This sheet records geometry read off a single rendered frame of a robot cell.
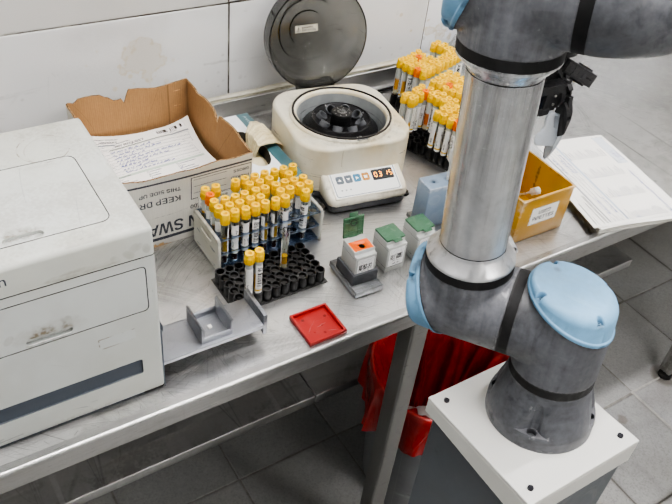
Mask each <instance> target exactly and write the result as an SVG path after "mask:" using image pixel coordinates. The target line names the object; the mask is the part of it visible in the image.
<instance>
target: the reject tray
mask: <svg viewBox="0 0 672 504"><path fill-rule="evenodd" d="M289 319H290V321H291V322H292V323H293V325H294V326H295V327H296V329H297V330H298V331H299V333H300V334H301V335H302V337H303V338H304V339H305V341H306V342H307V343H308V345H309V346H310V347H312V346H314V345H317V344H319V343H322V342H324V341H327V340H330V339H332V338H335V337H337V336H340V335H342V334H345V333H347V329H346V327H345V326H344V325H343V324H342V322H341V321H340V320H339V319H338V318H337V316H336V315H335V314H334V313H333V311H332V310H331V309H330V308H329V307H328V305H327V304H326V303H323V304H320V305H317V306H315V307H312V308H309V309H306V310H304V311H301V312H298V313H295V314H293V315H290V316H289Z"/></svg>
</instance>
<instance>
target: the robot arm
mask: <svg viewBox="0 0 672 504"><path fill-rule="evenodd" d="M441 22H442V24H443V25H444V26H445V27H448V29H449V30H452V31H453V30H455V29H456V30H457V35H456V42H455V52H456V54H457V56H458V57H459V58H460V59H461V60H462V61H463V63H464V64H465V65H466V70H465V76H464V83H463V89H462V96H461V102H460V109H459V115H458V122H457V128H456V135H455V141H454V148H453V154H452V161H451V167H450V174H449V180H448V186H447V193H446V199H445V206H444V212H443V219H442V225H441V229H439V230H438V231H436V232H435V233H433V234H432V235H431V236H430V238H429V239H428V241H424V242H423V243H421V244H420V245H419V247H418V248H417V250H416V251H415V254H414V256H413V258H412V261H411V264H410V268H409V277H408V279H407V283H406V294H405V301H406V309H407V313H408V315H409V317H410V319H411V320H412V321H413V322H414V323H416V324H417V325H420V326H423V327H425V328H428V329H430V330H431V331H432V332H434V333H437V334H445V335H448V336H451V337H454V338H457V339H460V340H463V341H466V342H469V343H472V344H475V345H478V346H481V347H484V348H487V349H490V350H493V351H496V352H499V353H502V354H505V355H508V356H509V358H508V360H507V361H506V362H505V363H504V364H503V366H502V367H501V368H500V369H499V371H498V372H497V373H496V374H495V375H494V377H493V378H492V379H491V381H490V383H489V386H488V389H487V393H486V397H485V409H486V413H487V416H488V418H489V420H490V422H491V423H492V425H493V426H494V427H495V429H496V430H497V431H498V432H499V433H500V434H501V435H502V436H504V437H505V438H506V439H507V440H509V441H510V442H512V443H514V444H515V445H517V446H519V447H521V448H524V449H526V450H529V451H532V452H536V453H542V454H562V453H567V452H570V451H573V450H575V449H577V448H579V447H580V446H582V445H583V444H584V443H585V442H586V441H587V439H588V438H589V436H590V434H591V431H592V428H593V426H594V423H595V417H596V409H595V398H594V384H595V381H596V379H597V376H598V373H599V371H600V368H601V365H602V363H603V360H604V357H605V355H606V352H607V349H608V346H609V344H610V343H611V342H612V340H613V338H614V335H615V326H616V323H617V319H618V315H619V306H618V302H617V299H616V296H615V295H614V293H613V291H612V290H611V289H610V288H609V287H608V286H607V284H606V283H605V282H604V281H603V280H602V279H601V278H600V277H599V276H597V275H596V274H594V273H593V272H591V271H589V270H588V269H586V268H584V267H581V266H579V265H576V264H573V263H569V262H564V261H555V262H554V264H553V263H552V262H550V261H549V262H544V263H542V264H540V265H538V266H537V267H536V268H535V269H533V270H532V271H530V270H527V269H523V268H520V267H517V266H515V264H516V252H515V250H514V248H513V246H512V245H511V243H510V242H509V241H508V240H509V236H510V232H511V227H512V223H513V219H514V214H515V210H516V205H517V201H518V197H519V192H520V188H521V184H522V179H523V175H524V171H525V166H526V162H527V157H528V153H529V149H530V144H531V140H532V136H533V131H534V127H535V123H536V118H537V116H539V117H540V116H544V115H546V117H545V121H544V126H543V128H542V129H541V130H540V131H539V132H538V133H537V134H536V135H535V137H534V144H535V145H537V146H545V147H544V153H543V159H546V158H548V157H549V156H550V155H551V153H552V152H553V151H554V150H555V148H556V147H557V145H558V144H559V142H560V140H561V138H562V136H563V135H564V134H565V132H566V130H567V128H568V125H569V123H570V121H571V118H572V113H573V98H574V97H573V96H572V91H573V90H574V89H573V86H572V84H571V83H572V81H573V83H575V84H579V85H580V86H583V85H584V86H586V87H588V88H590V86H591V85H592V83H593V82H594V81H595V79H596V78H597V75H595V74H594V73H593V70H592V69H590V68H589V66H588V65H586V64H582V63H580V62H579V64H578V63H577V62H575V61H574V60H572V59H570V58H572V57H575V56H577V55H578V54H580V55H586V56H590V57H597V58H608V59H640V58H652V57H661V56H665V55H669V54H672V0H443V1H442V6H441ZM558 106H559V107H558ZM554 108H556V109H555V112H553V111H551V110H554ZM549 111H550V112H549Z"/></svg>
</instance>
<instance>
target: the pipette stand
mask: <svg viewBox="0 0 672 504"><path fill-rule="evenodd" d="M446 176H447V172H444V173H440V174H435V175H431V176H426V177H422V178H419V180H418V185H417V190H416V195H415V199H414V204H413V209H412V211H410V212H407V214H406V216H407V217H408V218H409V217H412V216H415V215H418V214H421V213H423V214H424V215H425V216H426V217H427V218H428V219H429V220H430V221H431V222H432V223H433V224H435V228H434V230H435V231H438V230H439V229H441V225H442V219H443V212H444V206H445V199H446V193H447V186H448V180H449V179H448V180H446Z"/></svg>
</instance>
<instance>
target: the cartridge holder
mask: <svg viewBox="0 0 672 504"><path fill-rule="evenodd" d="M329 266H330V267H331V268H332V270H333V271H334V272H335V274H336V275H337V276H338V277H339V279H340V280H341V281H342V282H343V284H344V285H345V286H346V287H347V289H348V290H349V291H350V292H351V294H352V295H353V296H354V297H355V298H358V297H361V296H364V295H367V294H370V293H373V292H376V291H379V290H382V287H383V284H382V283H381V282H380V280H379V279H378V278H377V272H378V268H377V267H376V266H375V267H374V269H371V270H368V271H364V272H361V273H358V274H355V275H354V274H353V272H352V271H351V270H350V269H349V268H348V266H347V265H346V264H345V263H344V261H343V260H342V259H341V256H339V257H337V259H334V260H330V264H329Z"/></svg>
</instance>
